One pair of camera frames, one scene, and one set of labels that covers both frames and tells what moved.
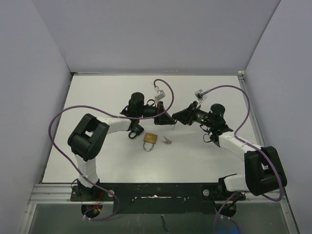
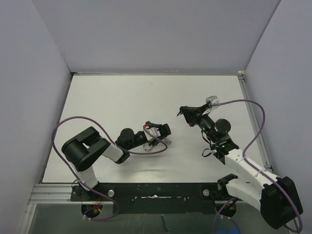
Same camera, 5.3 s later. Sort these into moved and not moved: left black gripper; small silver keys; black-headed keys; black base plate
Moved: black-headed keys; left black gripper
Not moved: small silver keys; black base plate
